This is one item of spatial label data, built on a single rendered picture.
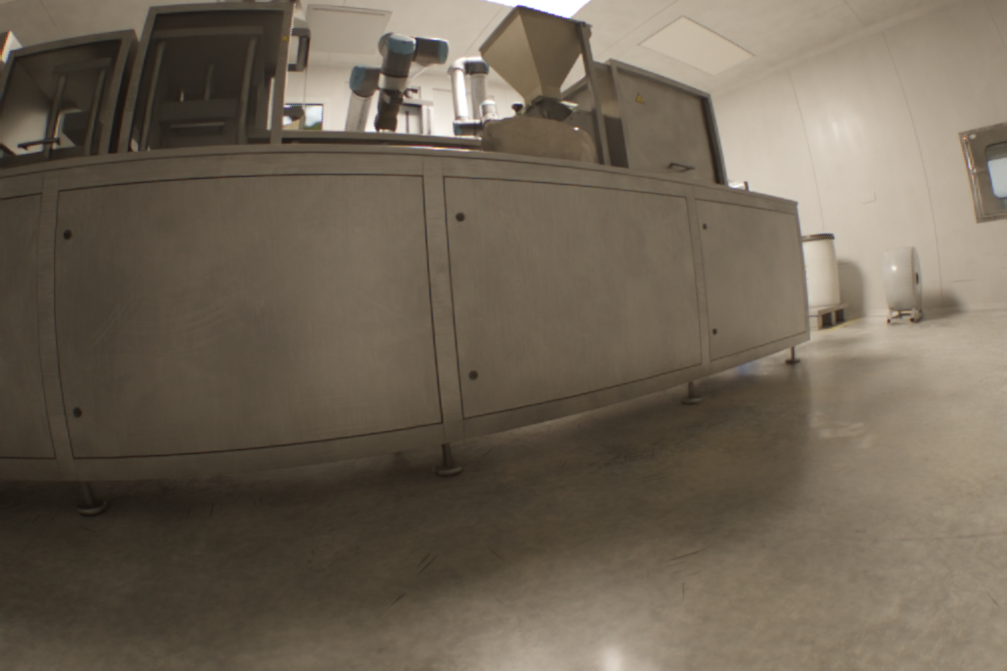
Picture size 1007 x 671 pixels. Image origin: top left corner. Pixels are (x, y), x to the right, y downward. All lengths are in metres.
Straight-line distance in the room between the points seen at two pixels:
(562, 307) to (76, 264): 1.19
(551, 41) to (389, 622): 1.79
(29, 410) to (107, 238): 0.43
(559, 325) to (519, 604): 0.75
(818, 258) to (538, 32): 3.11
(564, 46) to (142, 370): 1.72
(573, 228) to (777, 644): 1.06
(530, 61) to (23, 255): 1.70
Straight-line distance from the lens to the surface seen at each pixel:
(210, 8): 1.48
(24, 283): 1.17
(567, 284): 1.20
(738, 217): 1.88
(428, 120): 2.95
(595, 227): 1.28
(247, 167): 1.03
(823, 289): 4.15
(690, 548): 0.76
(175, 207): 1.04
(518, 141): 1.33
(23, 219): 1.20
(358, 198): 1.02
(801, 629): 0.62
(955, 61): 4.80
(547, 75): 1.79
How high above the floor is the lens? 0.41
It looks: 2 degrees up
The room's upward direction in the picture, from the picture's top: 5 degrees counter-clockwise
